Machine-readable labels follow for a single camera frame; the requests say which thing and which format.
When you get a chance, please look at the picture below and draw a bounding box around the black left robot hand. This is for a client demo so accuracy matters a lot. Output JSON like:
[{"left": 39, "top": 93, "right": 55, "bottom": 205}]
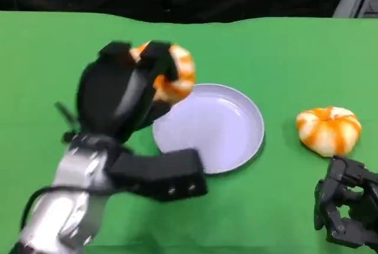
[{"left": 76, "top": 40, "right": 180, "bottom": 143}]

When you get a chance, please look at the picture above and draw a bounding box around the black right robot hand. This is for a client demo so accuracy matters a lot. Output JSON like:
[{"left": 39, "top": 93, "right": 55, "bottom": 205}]
[{"left": 313, "top": 155, "right": 378, "bottom": 250}]

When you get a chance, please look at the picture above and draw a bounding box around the orange white toy bread roll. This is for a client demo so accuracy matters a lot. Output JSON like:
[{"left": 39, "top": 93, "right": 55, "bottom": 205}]
[
  {"left": 296, "top": 106, "right": 362, "bottom": 158},
  {"left": 129, "top": 42, "right": 197, "bottom": 103}
]

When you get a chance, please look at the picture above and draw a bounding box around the lilac plate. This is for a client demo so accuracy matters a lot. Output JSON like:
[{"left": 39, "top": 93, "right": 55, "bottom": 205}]
[{"left": 152, "top": 83, "right": 265, "bottom": 175}]

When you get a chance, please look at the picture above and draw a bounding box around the green cloth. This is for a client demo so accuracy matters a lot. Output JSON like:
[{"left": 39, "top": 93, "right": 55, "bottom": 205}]
[{"left": 0, "top": 10, "right": 378, "bottom": 254}]

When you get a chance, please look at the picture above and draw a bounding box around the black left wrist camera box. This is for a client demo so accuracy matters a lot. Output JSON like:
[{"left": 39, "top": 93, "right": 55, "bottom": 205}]
[{"left": 107, "top": 148, "right": 208, "bottom": 203}]

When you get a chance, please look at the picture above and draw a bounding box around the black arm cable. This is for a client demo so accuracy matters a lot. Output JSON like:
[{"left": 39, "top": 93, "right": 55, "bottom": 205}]
[{"left": 18, "top": 186, "right": 89, "bottom": 237}]

